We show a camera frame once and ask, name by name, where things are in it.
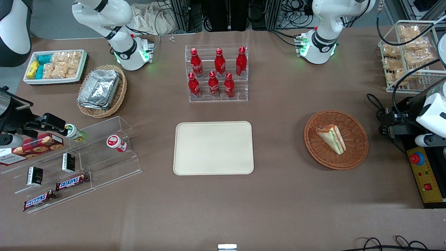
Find black looped table cable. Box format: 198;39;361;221
366;93;388;121

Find red capped yogurt bottle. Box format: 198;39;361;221
106;135;128;153

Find silver foil container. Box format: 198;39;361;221
77;98;113;111
79;69;121;106

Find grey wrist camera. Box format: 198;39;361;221
415;134;446;148
0;134;24;148

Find small black carton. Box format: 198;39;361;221
62;153;76;174
26;166;44;187

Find green capped yogurt bottle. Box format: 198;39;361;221
64;124;86;143

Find yellow snack packet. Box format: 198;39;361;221
26;60;40;79

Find crumpled beige cloth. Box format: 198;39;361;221
130;3;179;36

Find red chocolate cookie box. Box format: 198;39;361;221
0;132;64;166

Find triangular sandwich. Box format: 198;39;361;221
316;124;347;155

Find yellow control panel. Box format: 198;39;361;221
407;146;446;204

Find clear acrylic bottle rack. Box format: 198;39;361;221
184;44;249;103

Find beige plastic tray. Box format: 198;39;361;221
173;121;254;176

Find brown round wicker basket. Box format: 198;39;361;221
303;110;369;171

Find clear fried snack packet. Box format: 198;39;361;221
403;37;430;53
383;58;407;86
382;43;402;59
405;50;435;67
398;25;421;40

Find clear rice cracker packet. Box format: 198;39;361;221
66;59;80;78
52;51;82;63
52;62;69;79
42;62;56;79

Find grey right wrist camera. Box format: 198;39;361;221
0;134;24;148

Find red cola bottle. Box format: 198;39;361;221
190;48;204;78
208;71;221;98
188;72;202;98
223;72;236;99
214;48;226;78
236;46;248;77

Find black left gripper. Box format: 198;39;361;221
379;104;423;136

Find white wire rack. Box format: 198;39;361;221
378;20;446;94

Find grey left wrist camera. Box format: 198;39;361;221
415;134;446;148

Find brown snickers bar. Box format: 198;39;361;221
55;173;90;192
23;190;56;212

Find white rectangular snack bin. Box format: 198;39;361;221
23;49;88;85

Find red emergency stop button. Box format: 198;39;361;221
409;152;425;166

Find black floor cables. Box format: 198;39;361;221
350;236;430;251

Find light oval wicker basket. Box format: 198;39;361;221
76;64;128;119

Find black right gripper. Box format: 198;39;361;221
0;87;69;137

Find clear acrylic stepped shelf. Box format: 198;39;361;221
0;116;143;214

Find black background cable bundle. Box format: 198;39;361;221
277;0;316;30

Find black appliance box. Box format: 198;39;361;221
378;91;446;210

